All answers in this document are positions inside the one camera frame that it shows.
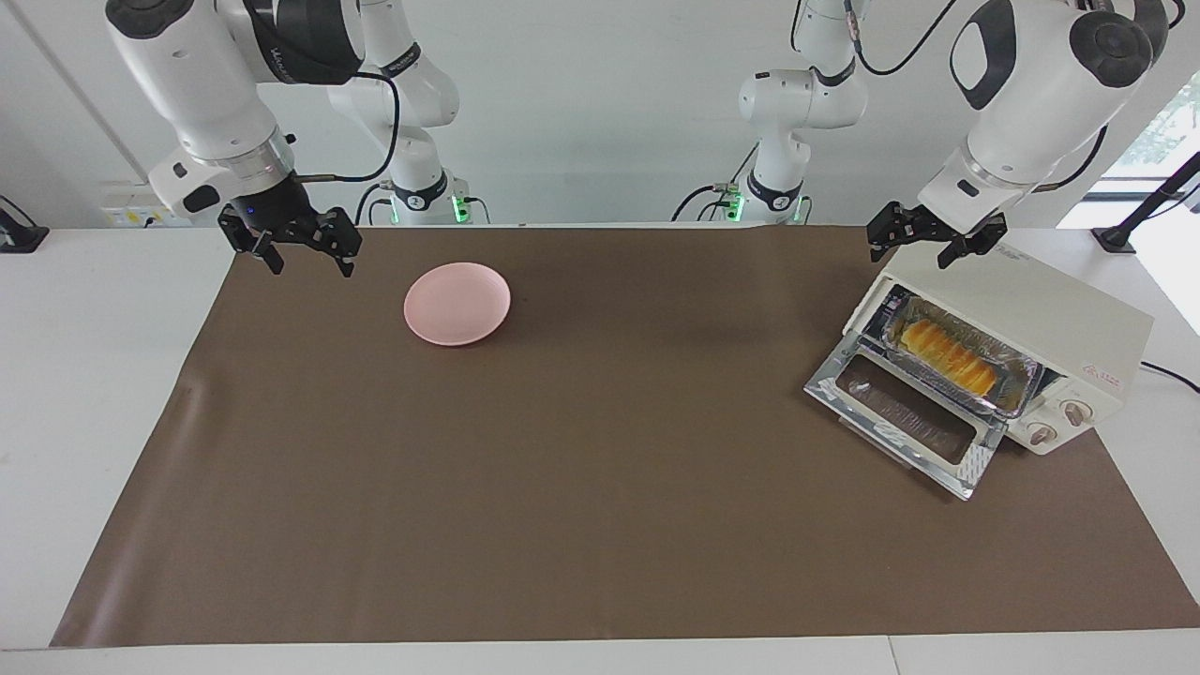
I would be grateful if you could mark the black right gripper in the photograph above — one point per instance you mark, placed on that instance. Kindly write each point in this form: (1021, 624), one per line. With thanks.
(272, 211)

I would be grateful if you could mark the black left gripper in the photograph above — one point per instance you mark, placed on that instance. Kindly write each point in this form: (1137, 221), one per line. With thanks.
(937, 225)

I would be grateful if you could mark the sliced golden bread loaf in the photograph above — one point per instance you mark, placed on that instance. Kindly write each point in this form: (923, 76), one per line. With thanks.
(947, 356)

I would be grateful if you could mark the aluminium foil tray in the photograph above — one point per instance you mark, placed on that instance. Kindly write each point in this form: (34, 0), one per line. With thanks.
(1017, 370)

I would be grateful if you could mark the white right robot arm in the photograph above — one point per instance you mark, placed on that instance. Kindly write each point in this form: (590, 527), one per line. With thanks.
(206, 84)

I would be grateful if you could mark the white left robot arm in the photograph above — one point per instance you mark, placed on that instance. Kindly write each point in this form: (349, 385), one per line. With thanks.
(1031, 112)

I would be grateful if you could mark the cream toaster oven body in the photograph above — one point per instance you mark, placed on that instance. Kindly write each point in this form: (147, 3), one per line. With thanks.
(1059, 323)

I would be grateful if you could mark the glass oven door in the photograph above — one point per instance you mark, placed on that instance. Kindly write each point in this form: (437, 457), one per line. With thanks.
(900, 412)

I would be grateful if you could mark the cream oven knob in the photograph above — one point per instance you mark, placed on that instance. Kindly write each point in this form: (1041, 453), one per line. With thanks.
(1076, 411)
(1041, 433)

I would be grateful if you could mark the pink round plate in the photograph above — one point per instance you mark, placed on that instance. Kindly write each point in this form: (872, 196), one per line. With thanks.
(457, 305)

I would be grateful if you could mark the bright window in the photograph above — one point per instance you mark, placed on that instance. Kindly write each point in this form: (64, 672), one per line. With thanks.
(1167, 131)

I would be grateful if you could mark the brown table mat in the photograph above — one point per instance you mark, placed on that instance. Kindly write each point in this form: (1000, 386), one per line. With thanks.
(600, 487)

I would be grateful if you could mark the white wall power outlet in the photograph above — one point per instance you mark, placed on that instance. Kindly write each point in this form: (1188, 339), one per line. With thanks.
(127, 211)

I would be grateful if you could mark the black camera stand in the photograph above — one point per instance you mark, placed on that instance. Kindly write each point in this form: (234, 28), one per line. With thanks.
(1139, 211)

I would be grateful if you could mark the black clamp mount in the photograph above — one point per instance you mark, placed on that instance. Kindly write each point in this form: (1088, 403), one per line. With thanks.
(19, 234)

